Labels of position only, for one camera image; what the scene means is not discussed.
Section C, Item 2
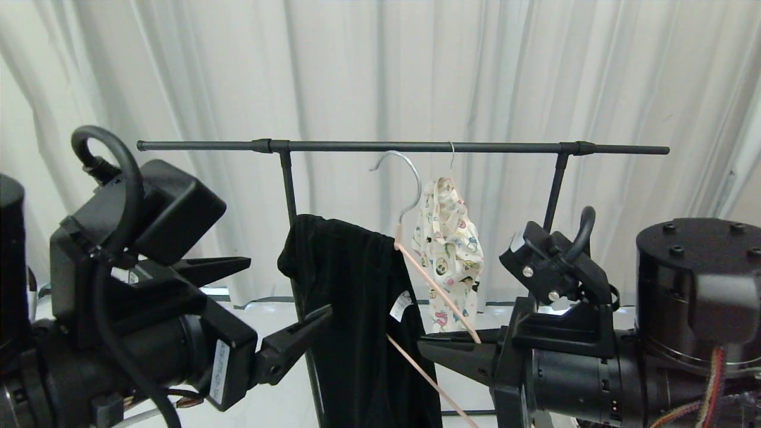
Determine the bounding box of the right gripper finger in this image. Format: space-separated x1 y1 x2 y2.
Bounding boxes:
416 331 501 388

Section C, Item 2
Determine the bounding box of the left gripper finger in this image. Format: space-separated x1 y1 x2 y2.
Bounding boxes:
169 256 252 287
253 304 334 388

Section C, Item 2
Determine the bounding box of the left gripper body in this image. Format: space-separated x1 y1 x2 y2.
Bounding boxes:
36 294 260 420

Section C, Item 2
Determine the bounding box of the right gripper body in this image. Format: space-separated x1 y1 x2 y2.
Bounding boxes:
490 297 649 428

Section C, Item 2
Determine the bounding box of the black garment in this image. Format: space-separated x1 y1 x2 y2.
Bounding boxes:
277 214 444 428

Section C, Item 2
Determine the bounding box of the cream printed garment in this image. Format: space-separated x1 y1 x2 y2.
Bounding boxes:
411 177 485 334

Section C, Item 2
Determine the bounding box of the black clothes rack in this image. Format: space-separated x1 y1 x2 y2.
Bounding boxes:
137 139 670 428

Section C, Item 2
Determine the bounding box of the white curtain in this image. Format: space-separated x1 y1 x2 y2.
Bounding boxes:
0 0 761 310

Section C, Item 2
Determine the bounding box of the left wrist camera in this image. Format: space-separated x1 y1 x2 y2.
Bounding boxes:
50 159 228 333

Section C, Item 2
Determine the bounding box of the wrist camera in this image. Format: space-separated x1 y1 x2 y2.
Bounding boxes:
498 221 620 358
50 159 228 333

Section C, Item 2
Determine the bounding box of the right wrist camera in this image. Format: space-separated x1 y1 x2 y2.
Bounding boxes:
498 221 620 358

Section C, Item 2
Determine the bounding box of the black cable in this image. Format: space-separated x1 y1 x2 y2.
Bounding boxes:
71 125 183 428
564 206 597 263

